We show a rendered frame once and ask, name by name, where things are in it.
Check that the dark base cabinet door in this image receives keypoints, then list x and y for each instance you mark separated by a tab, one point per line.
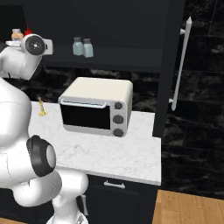
116	208

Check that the red condiment bottle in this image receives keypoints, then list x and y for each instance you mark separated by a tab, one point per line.
28	31

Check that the tan jar with grey lid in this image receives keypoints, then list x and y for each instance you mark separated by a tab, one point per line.
17	34

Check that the grey toaster oven knob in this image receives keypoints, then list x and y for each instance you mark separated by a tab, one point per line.
118	105
118	119
118	132

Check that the dark drawer front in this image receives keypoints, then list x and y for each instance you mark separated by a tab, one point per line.
137	186

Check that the dark wall cabinet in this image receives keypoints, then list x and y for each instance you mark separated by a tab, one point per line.
116	23

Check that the black glass toaster oven door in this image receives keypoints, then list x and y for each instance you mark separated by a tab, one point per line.
85	116

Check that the dark open cabinet door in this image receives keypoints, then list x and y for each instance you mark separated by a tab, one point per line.
167	67

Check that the teal grey shaker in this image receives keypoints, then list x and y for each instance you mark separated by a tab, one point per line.
88	49
77	46

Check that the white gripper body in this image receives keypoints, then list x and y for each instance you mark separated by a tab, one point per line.
13	43

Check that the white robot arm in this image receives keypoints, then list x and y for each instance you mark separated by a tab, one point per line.
17	116

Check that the white toaster oven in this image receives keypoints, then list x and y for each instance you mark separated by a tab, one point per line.
99	89

